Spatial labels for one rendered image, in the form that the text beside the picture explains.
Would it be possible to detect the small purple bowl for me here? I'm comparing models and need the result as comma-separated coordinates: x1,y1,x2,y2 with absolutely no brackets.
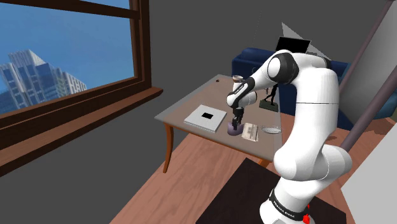
227,122,243,136

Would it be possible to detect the white printed booklet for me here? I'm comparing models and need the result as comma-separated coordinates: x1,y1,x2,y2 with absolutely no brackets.
241,122,260,142

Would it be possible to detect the wooden table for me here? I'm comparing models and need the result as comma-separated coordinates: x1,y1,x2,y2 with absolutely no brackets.
154,74,284,174

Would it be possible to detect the dark figure on base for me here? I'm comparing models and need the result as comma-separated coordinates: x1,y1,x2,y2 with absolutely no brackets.
258,83,279,111

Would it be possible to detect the shallow grey glass dish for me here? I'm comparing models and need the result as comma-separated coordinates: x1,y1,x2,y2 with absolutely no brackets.
261,125,282,135

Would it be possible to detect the grey flat box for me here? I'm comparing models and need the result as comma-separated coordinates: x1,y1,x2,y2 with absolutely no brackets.
183,104,228,134

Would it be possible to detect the blue sofa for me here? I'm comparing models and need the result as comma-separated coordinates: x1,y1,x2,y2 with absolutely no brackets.
231,47,397,130

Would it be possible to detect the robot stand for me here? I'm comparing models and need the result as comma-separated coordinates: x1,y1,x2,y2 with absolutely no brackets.
195,157,347,224

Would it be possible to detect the brown framed window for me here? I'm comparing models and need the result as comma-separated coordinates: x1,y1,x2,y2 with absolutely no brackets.
0,0,164,178

